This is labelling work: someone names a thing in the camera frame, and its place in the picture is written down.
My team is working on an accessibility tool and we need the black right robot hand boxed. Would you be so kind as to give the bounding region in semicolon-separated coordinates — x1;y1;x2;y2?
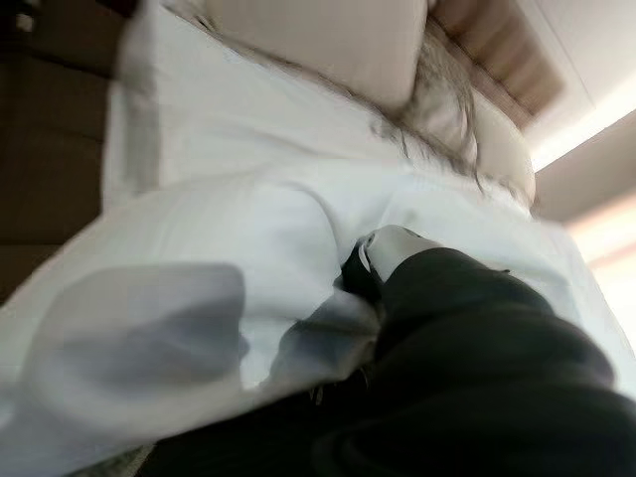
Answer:
141;223;636;477

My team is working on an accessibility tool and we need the white duvet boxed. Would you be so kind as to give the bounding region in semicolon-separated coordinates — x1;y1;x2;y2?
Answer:
0;163;636;477

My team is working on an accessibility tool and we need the white fitted bed sheet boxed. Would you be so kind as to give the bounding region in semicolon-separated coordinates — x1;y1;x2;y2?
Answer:
101;0;498;200

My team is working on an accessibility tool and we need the small beige pillow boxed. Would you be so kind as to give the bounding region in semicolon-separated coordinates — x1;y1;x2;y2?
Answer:
471;101;539;200

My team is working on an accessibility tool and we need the woven fringed grey cushion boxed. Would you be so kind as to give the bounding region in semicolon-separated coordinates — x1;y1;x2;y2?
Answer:
392;24;491;195

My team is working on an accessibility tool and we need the large beige pillow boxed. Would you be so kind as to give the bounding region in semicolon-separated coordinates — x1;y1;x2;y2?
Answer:
206;0;431;108

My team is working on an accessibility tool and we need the brown tufted bed frame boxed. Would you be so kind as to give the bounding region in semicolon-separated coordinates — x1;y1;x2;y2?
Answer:
0;0;567;304

